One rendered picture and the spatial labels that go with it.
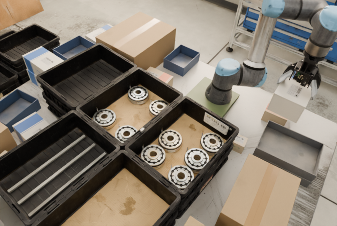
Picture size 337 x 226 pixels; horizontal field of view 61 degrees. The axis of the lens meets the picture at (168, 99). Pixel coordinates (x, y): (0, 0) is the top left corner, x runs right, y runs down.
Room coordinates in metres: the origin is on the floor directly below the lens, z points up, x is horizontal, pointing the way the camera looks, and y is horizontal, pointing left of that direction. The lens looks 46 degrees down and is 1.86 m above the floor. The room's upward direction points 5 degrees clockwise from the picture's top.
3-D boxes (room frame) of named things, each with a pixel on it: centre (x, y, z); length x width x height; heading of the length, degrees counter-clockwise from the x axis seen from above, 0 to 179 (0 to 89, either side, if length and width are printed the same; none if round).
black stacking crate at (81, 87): (1.06, 0.41, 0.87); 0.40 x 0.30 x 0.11; 144
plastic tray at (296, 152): (0.81, -0.58, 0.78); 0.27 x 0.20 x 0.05; 63
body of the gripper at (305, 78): (0.82, -0.48, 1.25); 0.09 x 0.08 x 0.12; 149
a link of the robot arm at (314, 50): (0.83, -0.49, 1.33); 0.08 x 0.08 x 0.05
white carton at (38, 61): (1.19, 0.69, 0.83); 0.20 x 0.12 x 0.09; 56
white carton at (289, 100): (0.85, -0.50, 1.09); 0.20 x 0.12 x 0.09; 149
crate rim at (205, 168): (0.70, -0.08, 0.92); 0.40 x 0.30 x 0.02; 144
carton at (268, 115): (1.09, -0.60, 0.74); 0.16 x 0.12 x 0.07; 152
